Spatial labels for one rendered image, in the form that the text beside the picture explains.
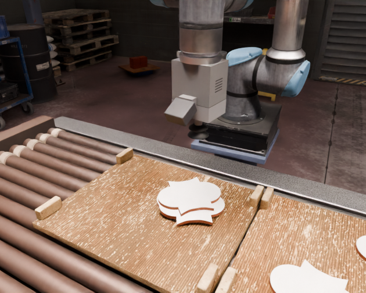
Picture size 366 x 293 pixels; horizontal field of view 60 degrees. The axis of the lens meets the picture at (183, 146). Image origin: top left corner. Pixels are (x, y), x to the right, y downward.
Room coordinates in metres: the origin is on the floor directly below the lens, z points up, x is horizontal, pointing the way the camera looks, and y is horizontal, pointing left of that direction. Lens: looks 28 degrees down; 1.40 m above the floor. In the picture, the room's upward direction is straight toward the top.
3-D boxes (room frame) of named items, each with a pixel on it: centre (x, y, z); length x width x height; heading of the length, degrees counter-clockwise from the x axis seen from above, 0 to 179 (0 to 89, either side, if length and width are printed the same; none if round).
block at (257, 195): (0.60, -0.17, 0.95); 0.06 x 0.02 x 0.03; 151
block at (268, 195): (0.59, -0.20, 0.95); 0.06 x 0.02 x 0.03; 152
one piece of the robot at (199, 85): (0.56, -0.02, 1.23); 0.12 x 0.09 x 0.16; 144
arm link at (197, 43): (0.58, -0.03, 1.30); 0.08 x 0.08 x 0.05
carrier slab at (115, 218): (0.57, 0.06, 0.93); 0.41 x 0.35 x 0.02; 61
